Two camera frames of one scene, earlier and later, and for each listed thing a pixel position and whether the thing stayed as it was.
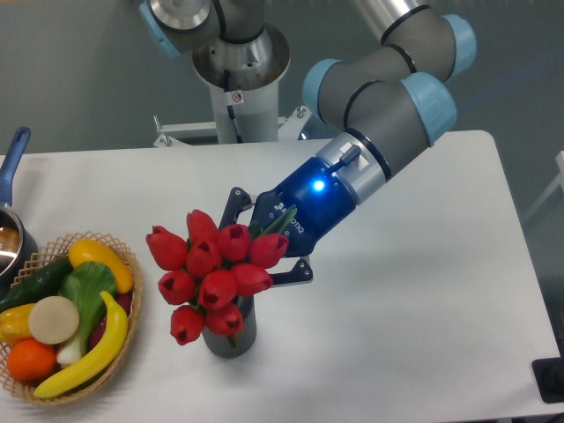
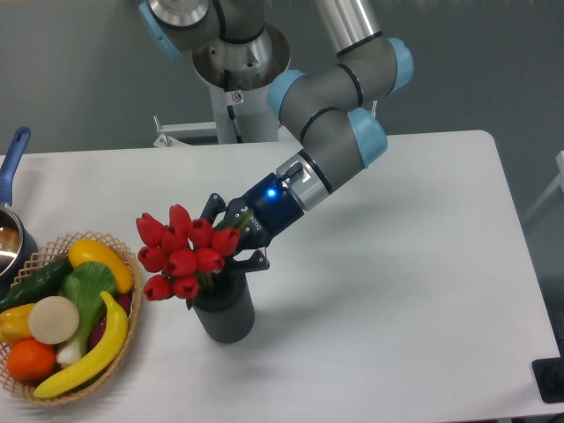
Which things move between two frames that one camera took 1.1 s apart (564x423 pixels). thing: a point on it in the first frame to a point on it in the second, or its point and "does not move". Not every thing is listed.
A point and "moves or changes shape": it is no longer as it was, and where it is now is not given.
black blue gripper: x=320 y=202 to x=262 y=214
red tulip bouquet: x=210 y=269 moves or changes shape
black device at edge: x=548 y=374 does not move
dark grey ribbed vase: x=241 y=344 to x=225 y=309
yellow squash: x=87 y=250 does not move
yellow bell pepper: x=14 y=323 does not move
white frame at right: x=557 y=183 does not move
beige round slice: x=54 y=320 does not move
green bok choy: x=84 y=285 does not move
